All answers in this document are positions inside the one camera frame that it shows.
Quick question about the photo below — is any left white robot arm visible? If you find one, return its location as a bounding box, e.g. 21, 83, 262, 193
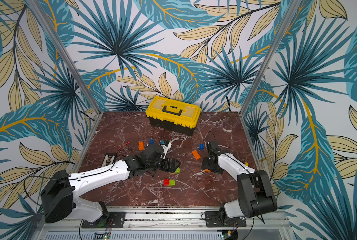
40, 142, 181, 228

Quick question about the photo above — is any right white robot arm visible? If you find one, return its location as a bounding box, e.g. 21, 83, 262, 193
202, 141, 278, 227

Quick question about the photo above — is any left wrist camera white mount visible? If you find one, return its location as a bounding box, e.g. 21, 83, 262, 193
160, 140, 172, 159

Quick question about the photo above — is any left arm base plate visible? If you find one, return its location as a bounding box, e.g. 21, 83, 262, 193
82, 212, 125, 229

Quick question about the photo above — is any aluminium front rail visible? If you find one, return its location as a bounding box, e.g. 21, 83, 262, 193
32, 207, 296, 240

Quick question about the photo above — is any yellow black toolbox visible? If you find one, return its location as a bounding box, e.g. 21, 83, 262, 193
145, 97, 201, 136

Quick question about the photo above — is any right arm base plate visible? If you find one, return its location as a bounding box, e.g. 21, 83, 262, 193
204, 211, 247, 228

